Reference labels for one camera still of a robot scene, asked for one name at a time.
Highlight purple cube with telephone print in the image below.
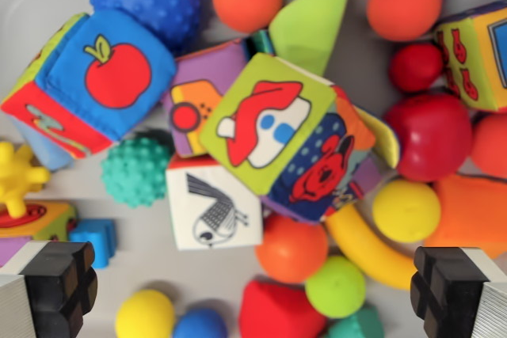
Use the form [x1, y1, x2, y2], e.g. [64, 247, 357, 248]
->
[161, 39, 250, 159]

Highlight small red ball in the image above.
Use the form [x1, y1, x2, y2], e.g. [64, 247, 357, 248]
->
[388, 43, 444, 94]

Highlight teal plush shape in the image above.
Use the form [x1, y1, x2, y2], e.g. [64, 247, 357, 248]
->
[324, 304, 385, 338]

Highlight yellow spiky rubber toy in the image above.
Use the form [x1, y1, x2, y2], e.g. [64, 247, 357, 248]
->
[0, 140, 52, 218]

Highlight red toy apple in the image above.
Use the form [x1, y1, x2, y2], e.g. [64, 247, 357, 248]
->
[383, 92, 474, 184]

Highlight fabric cube with fish print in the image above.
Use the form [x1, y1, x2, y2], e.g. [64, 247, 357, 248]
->
[433, 0, 507, 113]

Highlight yellow smooth ball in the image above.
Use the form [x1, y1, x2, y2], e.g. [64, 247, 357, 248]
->
[372, 179, 442, 244]
[114, 289, 176, 338]

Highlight yellow toy banana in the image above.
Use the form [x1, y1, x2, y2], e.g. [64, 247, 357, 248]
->
[325, 205, 417, 291]

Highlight teal bumpy rubber ball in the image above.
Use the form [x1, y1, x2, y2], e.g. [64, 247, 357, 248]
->
[100, 135, 173, 209]

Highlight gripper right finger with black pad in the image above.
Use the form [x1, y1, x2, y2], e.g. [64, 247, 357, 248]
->
[410, 246, 507, 338]

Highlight orange and purple fabric cube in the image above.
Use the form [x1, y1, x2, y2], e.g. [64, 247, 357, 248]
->
[0, 199, 78, 268]

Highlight red plush shape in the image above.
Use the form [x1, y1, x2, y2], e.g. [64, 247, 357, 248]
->
[238, 279, 328, 338]

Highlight green smooth ball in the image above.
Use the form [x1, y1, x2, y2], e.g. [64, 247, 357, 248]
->
[304, 255, 367, 319]

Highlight white cube with bird print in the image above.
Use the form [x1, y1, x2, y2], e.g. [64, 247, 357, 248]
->
[165, 154, 264, 252]

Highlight blue smooth ball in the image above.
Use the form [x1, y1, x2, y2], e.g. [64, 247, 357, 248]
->
[172, 308, 229, 338]

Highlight orange plush shape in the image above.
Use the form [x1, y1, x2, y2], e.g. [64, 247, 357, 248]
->
[423, 173, 507, 260]

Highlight fabric cube with car print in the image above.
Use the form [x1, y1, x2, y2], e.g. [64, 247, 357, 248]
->
[198, 51, 401, 224]

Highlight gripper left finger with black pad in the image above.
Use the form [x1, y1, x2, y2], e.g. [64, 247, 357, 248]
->
[0, 239, 99, 338]

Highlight green plush cone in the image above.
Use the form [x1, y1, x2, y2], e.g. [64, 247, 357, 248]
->
[268, 0, 356, 78]

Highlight fabric cube with apple print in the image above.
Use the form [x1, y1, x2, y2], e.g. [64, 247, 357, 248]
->
[0, 9, 177, 171]

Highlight blue plastic block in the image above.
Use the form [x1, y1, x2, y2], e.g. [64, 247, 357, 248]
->
[69, 218, 119, 270]

